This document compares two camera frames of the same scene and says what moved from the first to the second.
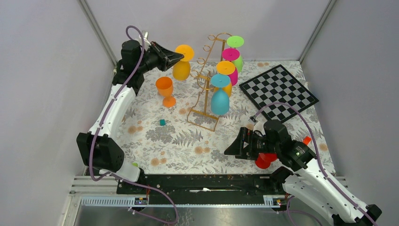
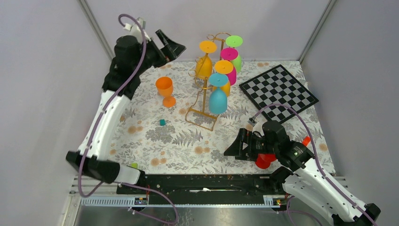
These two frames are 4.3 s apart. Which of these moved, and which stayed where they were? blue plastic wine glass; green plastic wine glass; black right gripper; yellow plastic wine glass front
Moved: yellow plastic wine glass front
Stayed: black right gripper; blue plastic wine glass; green plastic wine glass
